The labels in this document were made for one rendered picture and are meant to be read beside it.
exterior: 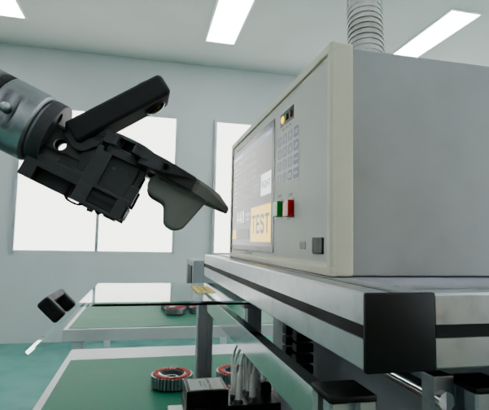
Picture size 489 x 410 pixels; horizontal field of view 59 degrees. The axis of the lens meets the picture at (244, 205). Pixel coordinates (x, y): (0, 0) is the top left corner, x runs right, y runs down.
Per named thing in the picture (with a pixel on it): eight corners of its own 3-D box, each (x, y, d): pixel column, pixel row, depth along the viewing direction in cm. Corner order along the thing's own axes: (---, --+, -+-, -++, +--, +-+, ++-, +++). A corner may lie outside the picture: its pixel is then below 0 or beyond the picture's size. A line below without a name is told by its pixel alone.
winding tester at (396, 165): (330, 277, 36) (330, 40, 38) (229, 256, 78) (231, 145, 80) (680, 277, 45) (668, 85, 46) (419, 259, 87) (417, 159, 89)
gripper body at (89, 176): (128, 226, 50) (28, 178, 48) (161, 162, 52) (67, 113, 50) (124, 224, 43) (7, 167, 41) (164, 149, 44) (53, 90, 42)
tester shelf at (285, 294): (366, 375, 24) (365, 293, 25) (203, 276, 90) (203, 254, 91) (872, 347, 34) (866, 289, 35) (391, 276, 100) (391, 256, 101)
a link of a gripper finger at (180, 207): (209, 248, 48) (133, 211, 47) (232, 201, 49) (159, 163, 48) (213, 249, 45) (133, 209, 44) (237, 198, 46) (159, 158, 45)
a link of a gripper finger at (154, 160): (186, 196, 48) (115, 159, 47) (194, 181, 49) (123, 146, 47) (191, 191, 44) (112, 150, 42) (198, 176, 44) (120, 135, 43)
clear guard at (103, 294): (24, 355, 51) (28, 303, 51) (62, 318, 74) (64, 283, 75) (288, 345, 58) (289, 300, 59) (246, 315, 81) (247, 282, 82)
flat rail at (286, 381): (334, 456, 27) (334, 406, 27) (202, 306, 87) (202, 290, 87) (351, 455, 27) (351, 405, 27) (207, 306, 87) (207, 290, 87)
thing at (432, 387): (439, 425, 28) (438, 378, 29) (238, 298, 89) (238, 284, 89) (460, 424, 29) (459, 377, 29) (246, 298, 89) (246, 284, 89)
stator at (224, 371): (207, 381, 120) (207, 368, 120) (233, 372, 129) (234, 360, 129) (237, 391, 113) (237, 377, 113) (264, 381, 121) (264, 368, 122)
